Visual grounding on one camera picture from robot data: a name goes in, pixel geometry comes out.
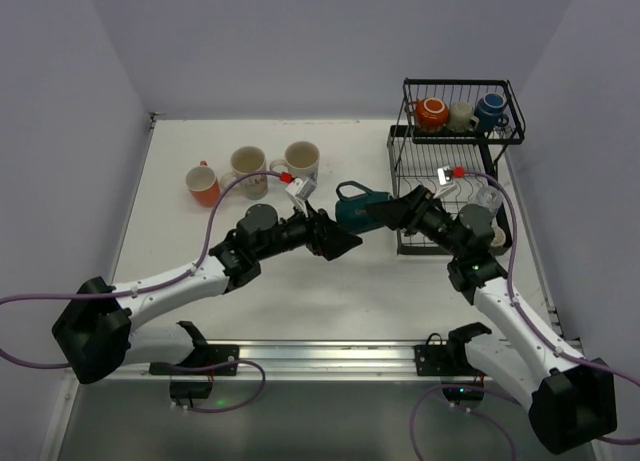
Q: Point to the orange round mug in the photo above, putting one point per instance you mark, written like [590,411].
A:
[430,114]

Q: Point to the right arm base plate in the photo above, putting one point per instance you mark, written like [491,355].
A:
[437,356]

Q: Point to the aluminium mounting rail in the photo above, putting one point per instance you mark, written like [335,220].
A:
[325,358]

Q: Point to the dark teal mug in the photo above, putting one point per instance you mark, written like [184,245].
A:
[350,210]

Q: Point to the blue mug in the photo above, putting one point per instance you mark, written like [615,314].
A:
[490,112]

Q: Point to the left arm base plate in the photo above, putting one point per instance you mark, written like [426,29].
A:
[212,360]

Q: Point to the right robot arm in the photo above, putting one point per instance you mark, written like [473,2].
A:
[569,400]

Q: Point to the tall floral white mug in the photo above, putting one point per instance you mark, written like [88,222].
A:
[301,159]

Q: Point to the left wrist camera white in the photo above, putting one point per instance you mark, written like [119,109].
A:
[299,190]

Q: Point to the small beige cup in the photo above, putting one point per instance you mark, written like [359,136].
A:
[499,238]

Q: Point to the black wire dish rack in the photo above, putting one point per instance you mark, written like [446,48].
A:
[415,155]

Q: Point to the cream floral mug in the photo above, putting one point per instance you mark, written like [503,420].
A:
[248,165]

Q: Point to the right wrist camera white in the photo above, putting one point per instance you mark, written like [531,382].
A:
[447,176]

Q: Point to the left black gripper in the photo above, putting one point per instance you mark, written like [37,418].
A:
[319,233]

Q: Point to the salmon orange mug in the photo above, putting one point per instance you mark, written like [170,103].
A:
[203,184]

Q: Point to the beige mug upper shelf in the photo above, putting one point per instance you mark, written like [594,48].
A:
[462,118]

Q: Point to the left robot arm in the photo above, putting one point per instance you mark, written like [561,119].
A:
[103,327]

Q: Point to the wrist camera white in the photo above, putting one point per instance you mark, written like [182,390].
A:
[299,190]
[447,176]

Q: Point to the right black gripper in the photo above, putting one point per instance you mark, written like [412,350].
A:
[413,207]

